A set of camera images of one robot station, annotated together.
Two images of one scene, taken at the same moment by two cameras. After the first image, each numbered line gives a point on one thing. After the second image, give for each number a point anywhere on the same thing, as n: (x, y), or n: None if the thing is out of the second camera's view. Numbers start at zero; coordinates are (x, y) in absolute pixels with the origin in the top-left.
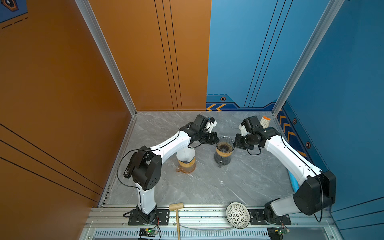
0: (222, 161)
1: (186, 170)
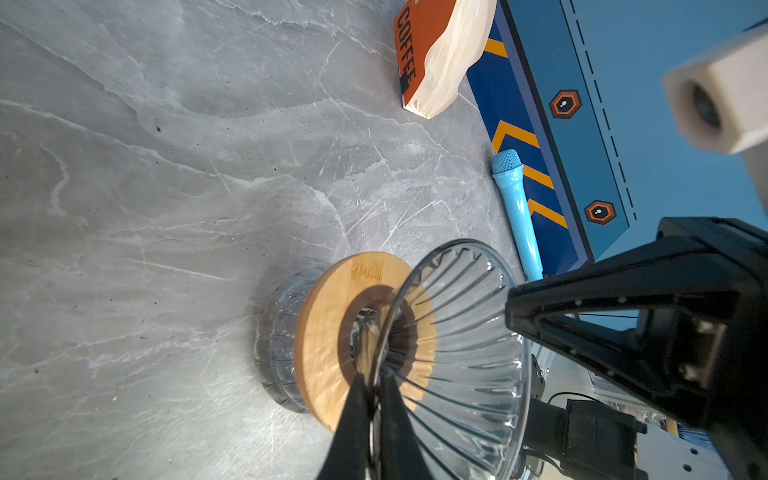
0: (275, 341)
1: None
